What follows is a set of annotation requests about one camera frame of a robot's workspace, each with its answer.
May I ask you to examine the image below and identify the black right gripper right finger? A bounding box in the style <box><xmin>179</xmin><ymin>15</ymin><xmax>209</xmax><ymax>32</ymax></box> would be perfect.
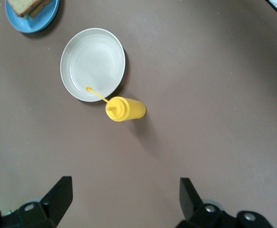
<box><xmin>175</xmin><ymin>177</ymin><xmax>275</xmax><ymax>228</ymax></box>

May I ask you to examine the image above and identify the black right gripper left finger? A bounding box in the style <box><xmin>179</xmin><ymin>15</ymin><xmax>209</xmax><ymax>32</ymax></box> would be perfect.
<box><xmin>0</xmin><ymin>176</ymin><xmax>73</xmax><ymax>228</ymax></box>

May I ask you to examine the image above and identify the white round plate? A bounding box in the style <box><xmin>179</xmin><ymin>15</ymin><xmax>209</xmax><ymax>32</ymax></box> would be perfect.
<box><xmin>60</xmin><ymin>28</ymin><xmax>126</xmax><ymax>103</ymax></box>

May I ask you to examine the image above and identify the yellow squeeze bottle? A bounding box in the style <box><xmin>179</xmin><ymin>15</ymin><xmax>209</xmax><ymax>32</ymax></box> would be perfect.
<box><xmin>85</xmin><ymin>85</ymin><xmax>147</xmax><ymax>123</ymax></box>

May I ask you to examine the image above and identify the blue round plate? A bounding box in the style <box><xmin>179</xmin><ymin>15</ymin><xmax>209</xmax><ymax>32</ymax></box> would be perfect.
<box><xmin>5</xmin><ymin>0</ymin><xmax>60</xmax><ymax>33</ymax></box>

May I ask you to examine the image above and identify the brown bread slice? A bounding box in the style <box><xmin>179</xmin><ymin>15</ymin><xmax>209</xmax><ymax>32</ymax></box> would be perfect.
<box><xmin>6</xmin><ymin>0</ymin><xmax>52</xmax><ymax>18</ymax></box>
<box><xmin>28</xmin><ymin>0</ymin><xmax>53</xmax><ymax>19</ymax></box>

